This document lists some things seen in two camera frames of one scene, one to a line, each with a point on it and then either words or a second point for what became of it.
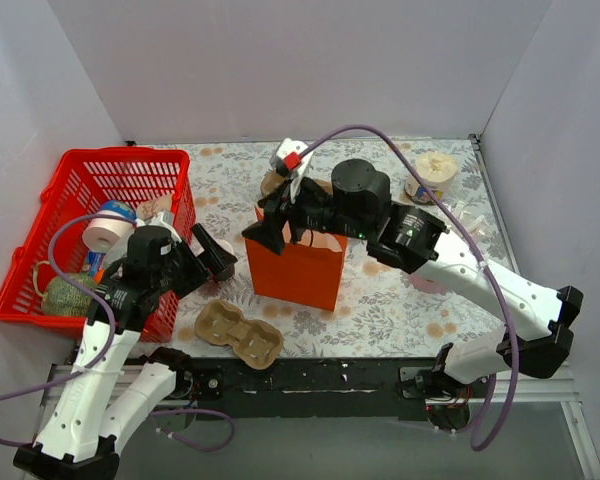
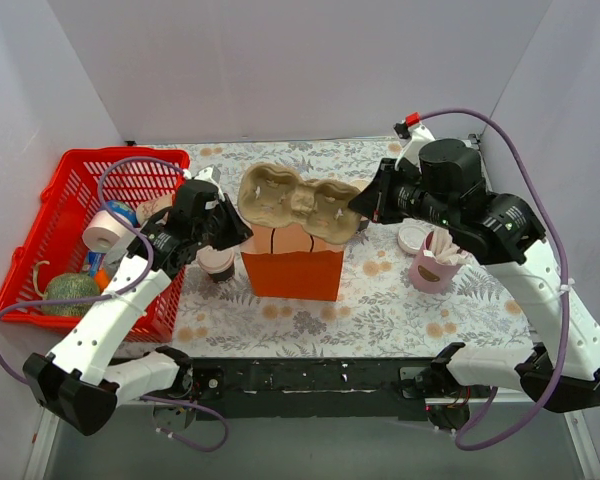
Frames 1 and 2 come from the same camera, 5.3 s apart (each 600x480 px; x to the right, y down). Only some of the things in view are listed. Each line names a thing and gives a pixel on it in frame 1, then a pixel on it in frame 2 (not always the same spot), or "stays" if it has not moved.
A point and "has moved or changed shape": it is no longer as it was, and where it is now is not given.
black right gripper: (282, 214) to (385, 191)
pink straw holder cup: (430, 282) stays
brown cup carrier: (256, 343) has moved or changed shape
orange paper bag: (307, 272) stays
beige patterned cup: (149, 208) stays
